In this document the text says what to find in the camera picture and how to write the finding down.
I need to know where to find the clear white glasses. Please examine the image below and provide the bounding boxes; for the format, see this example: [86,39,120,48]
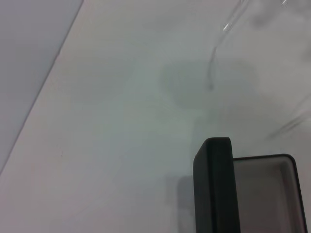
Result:
[206,0,311,141]

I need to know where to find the black glasses case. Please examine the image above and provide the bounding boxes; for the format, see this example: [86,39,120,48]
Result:
[193,137,308,233]

